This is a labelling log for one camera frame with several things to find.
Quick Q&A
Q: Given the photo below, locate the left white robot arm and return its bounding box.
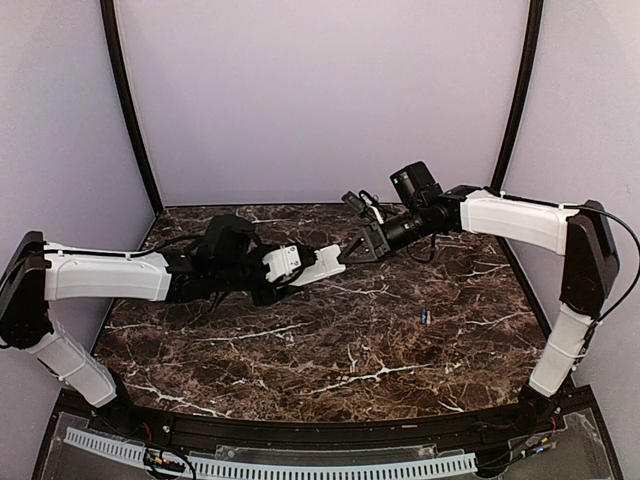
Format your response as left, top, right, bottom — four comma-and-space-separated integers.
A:
1, 215, 317, 436

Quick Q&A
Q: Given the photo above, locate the right black frame post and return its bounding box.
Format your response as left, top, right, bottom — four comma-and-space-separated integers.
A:
490, 0, 544, 190

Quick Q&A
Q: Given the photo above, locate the white slotted cable duct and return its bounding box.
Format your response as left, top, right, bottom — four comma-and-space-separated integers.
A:
64, 427, 477, 479

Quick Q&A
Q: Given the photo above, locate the white remote control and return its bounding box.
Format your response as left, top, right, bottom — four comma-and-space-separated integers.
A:
292, 244, 346, 287

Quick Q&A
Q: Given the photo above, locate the black front rail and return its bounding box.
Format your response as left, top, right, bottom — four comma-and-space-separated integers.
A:
54, 387, 596, 454

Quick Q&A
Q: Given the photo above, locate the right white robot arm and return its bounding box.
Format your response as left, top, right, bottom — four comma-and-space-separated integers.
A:
338, 161, 620, 398

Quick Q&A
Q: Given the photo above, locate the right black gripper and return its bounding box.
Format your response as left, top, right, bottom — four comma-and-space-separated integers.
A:
337, 203, 431, 264

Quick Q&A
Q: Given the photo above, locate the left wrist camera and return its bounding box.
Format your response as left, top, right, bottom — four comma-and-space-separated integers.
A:
262, 244, 323, 286

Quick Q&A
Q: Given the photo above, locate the black frame post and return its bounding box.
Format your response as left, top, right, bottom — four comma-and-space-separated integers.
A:
99, 0, 164, 216
490, 0, 544, 190

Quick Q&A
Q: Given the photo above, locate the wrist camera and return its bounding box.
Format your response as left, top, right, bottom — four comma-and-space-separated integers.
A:
341, 190, 386, 224
262, 244, 323, 286

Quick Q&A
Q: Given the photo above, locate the left black frame post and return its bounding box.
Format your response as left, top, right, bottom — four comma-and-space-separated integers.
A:
99, 0, 164, 216

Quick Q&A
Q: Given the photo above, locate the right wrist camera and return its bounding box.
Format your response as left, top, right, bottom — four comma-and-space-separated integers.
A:
341, 190, 386, 224

